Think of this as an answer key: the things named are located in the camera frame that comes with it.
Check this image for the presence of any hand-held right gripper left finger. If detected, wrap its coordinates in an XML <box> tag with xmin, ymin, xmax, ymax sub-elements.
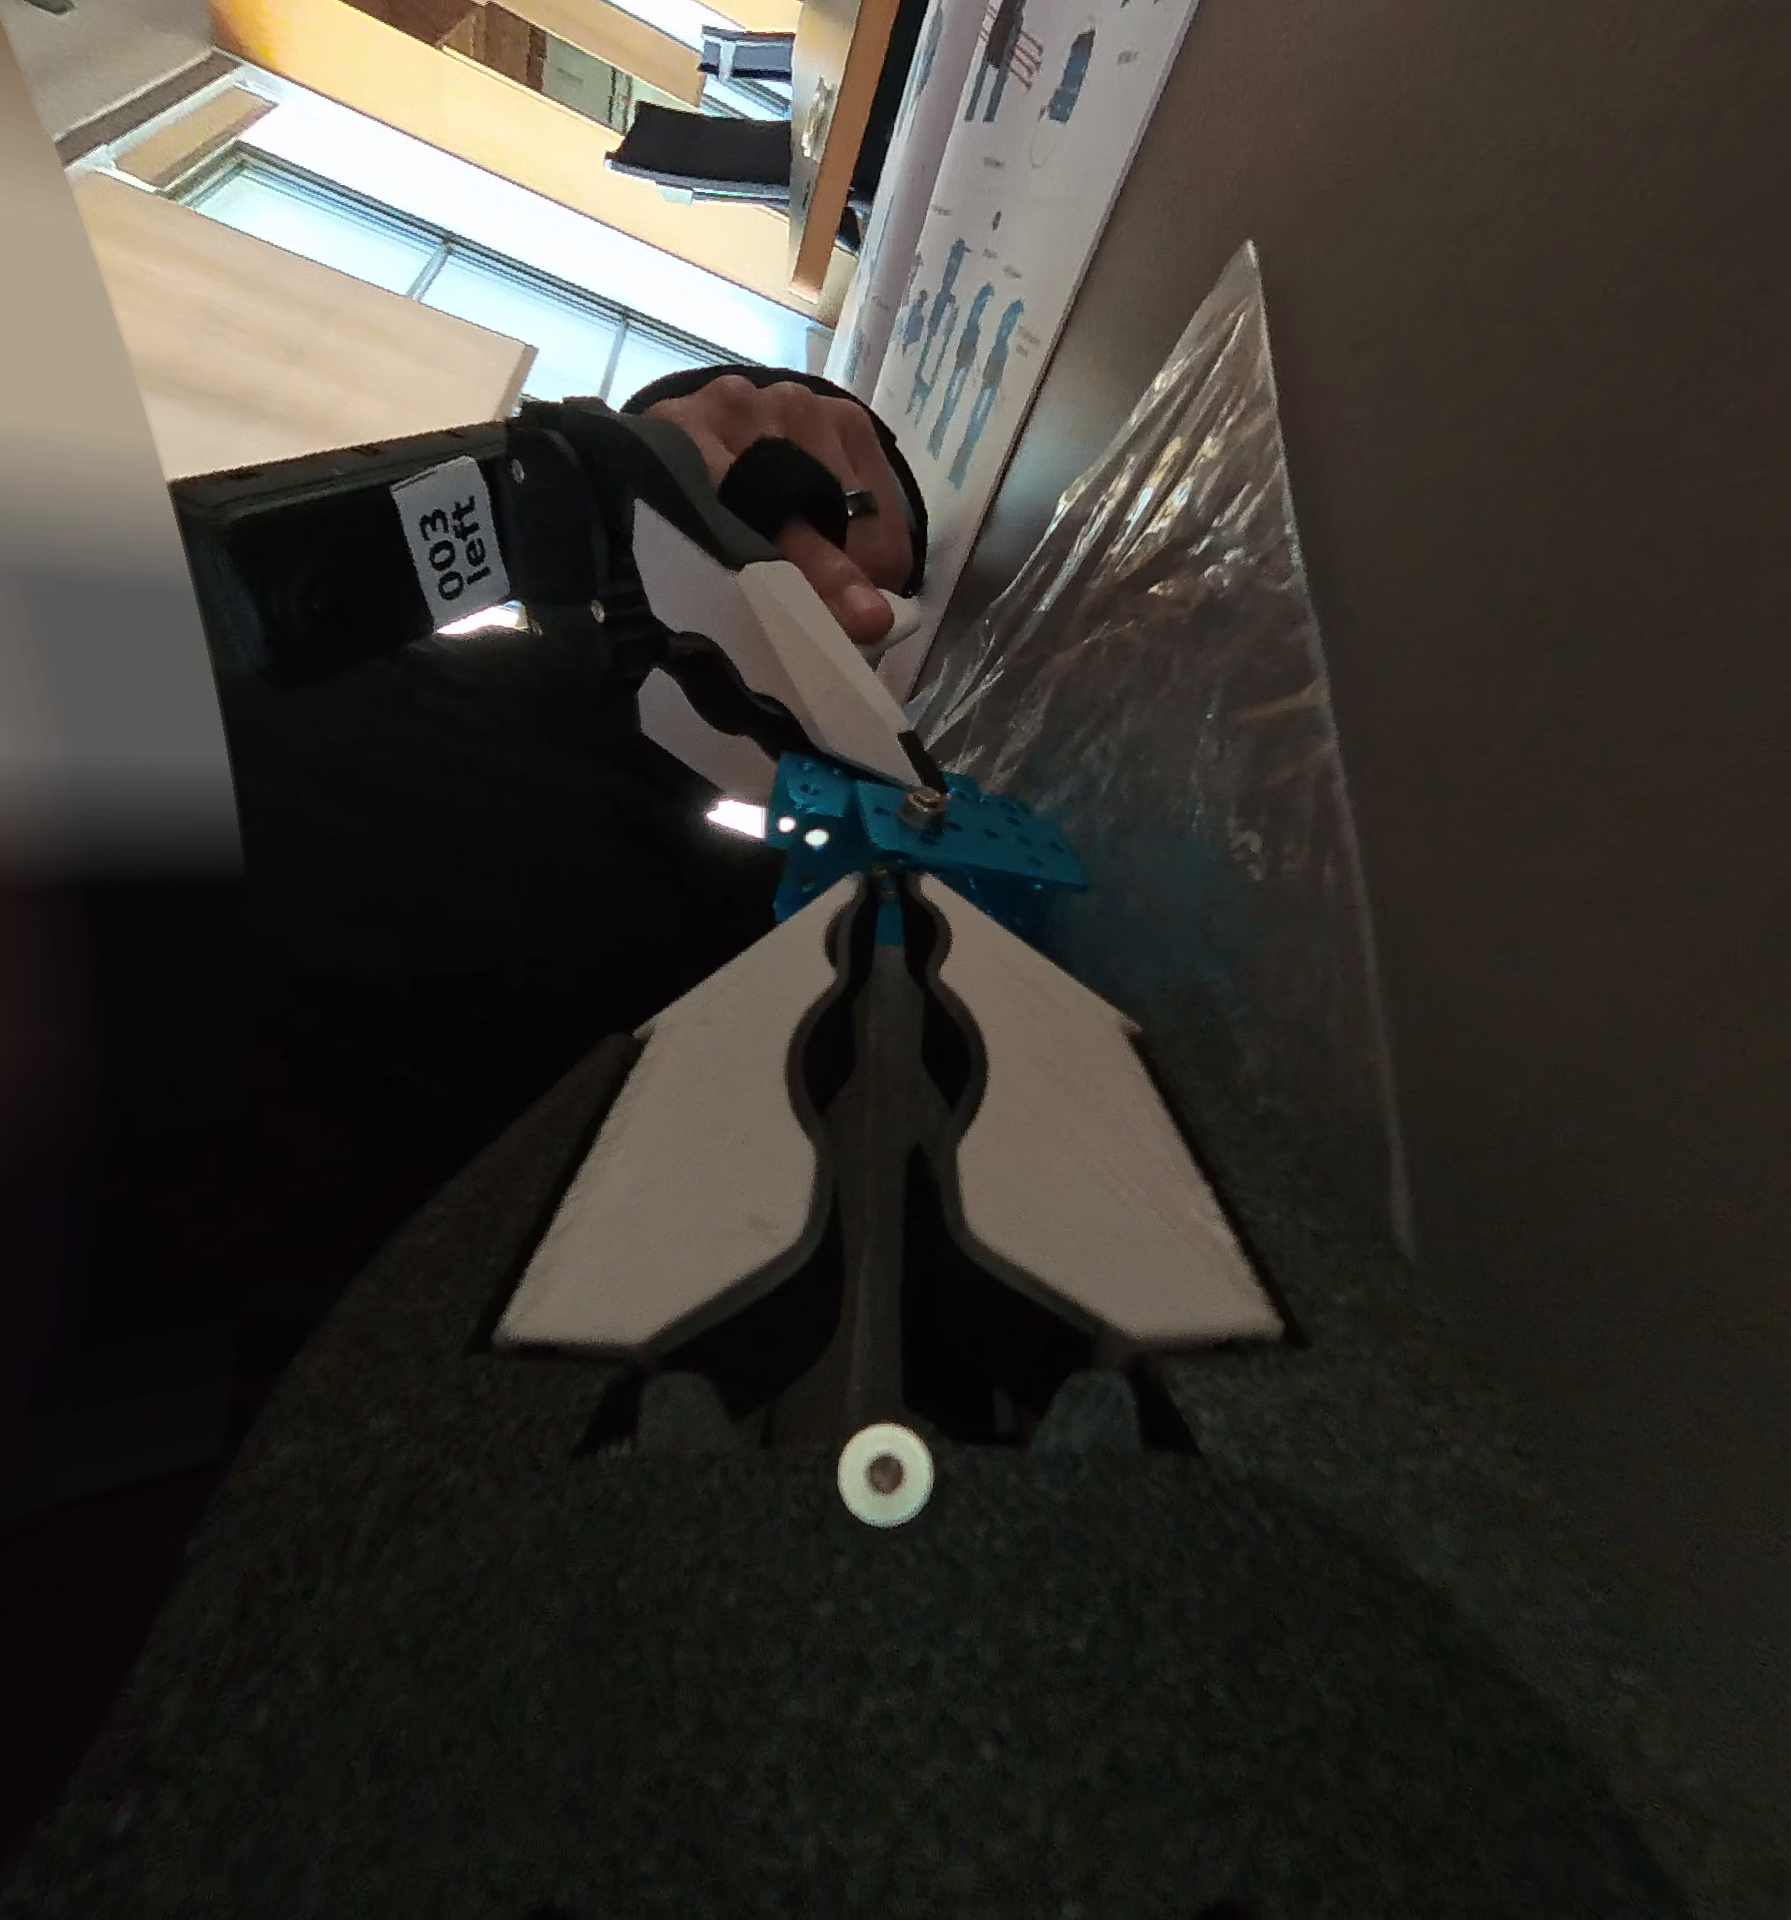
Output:
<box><xmin>498</xmin><ymin>874</ymin><xmax>856</xmax><ymax>1354</ymax></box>

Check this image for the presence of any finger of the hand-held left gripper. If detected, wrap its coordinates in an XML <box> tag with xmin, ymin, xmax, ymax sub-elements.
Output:
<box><xmin>638</xmin><ymin>661</ymin><xmax>799</xmax><ymax>795</ymax></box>
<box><xmin>634</xmin><ymin>502</ymin><xmax>927</xmax><ymax>781</ymax></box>

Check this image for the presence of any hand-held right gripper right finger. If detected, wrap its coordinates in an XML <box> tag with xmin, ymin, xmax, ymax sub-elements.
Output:
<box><xmin>896</xmin><ymin>877</ymin><xmax>1287</xmax><ymax>1354</ymax></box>

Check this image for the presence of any blue metal bracket assembly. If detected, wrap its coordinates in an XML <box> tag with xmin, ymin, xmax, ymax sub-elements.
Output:
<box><xmin>767</xmin><ymin>755</ymin><xmax>1092</xmax><ymax>961</ymax></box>

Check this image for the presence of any desk with wooden edge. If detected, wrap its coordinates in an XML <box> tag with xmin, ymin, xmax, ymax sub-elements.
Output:
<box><xmin>790</xmin><ymin>0</ymin><xmax>905</xmax><ymax>294</ymax></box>

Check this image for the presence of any person's left hand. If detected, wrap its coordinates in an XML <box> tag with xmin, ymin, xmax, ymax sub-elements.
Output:
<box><xmin>677</xmin><ymin>376</ymin><xmax>914</xmax><ymax>651</ymax></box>

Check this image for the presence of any beige roller blind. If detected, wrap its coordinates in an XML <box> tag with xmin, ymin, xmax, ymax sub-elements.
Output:
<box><xmin>69</xmin><ymin>181</ymin><xmax>537</xmax><ymax>485</ymax></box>

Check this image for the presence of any window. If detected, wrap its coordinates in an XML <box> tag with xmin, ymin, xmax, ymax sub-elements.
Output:
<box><xmin>69</xmin><ymin>92</ymin><xmax>836</xmax><ymax>437</ymax></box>

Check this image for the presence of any clear plastic bag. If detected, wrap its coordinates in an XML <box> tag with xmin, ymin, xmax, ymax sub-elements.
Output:
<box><xmin>911</xmin><ymin>240</ymin><xmax>1414</xmax><ymax>1263</ymax></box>

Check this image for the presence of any open instruction manual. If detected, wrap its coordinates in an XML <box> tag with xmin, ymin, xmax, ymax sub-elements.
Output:
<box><xmin>819</xmin><ymin>0</ymin><xmax>1197</xmax><ymax>633</ymax></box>

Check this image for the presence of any black office chair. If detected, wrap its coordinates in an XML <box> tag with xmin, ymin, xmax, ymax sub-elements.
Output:
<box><xmin>610</xmin><ymin>16</ymin><xmax>836</xmax><ymax>203</ymax></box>

